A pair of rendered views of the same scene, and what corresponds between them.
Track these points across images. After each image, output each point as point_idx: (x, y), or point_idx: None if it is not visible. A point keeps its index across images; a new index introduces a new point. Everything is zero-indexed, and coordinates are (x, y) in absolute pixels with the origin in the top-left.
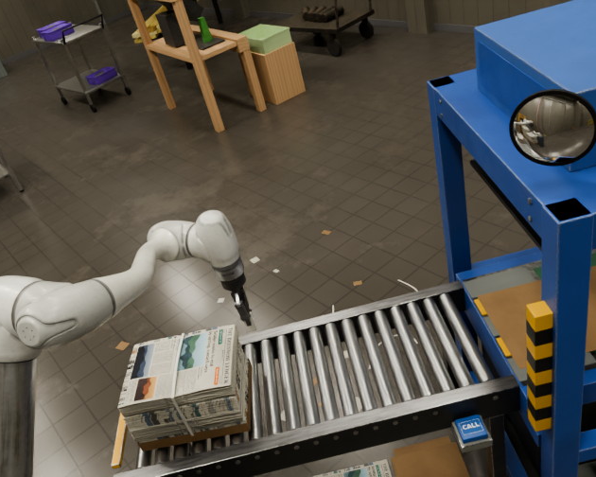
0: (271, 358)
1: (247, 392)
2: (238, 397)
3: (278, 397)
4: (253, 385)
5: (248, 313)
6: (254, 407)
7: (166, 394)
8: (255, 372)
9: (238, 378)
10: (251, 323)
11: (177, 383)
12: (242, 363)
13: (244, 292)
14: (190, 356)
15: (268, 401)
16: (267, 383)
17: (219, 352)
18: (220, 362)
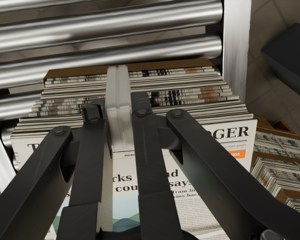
0: (19, 28)
1: (136, 72)
2: (201, 89)
3: (121, 7)
4: (97, 62)
5: (176, 128)
6: (152, 54)
7: (225, 238)
8: (58, 60)
9: (153, 96)
10: (139, 95)
11: (203, 225)
12: (85, 91)
13: (92, 224)
14: (127, 220)
15: (143, 27)
16: (96, 32)
17: (132, 161)
18: (169, 154)
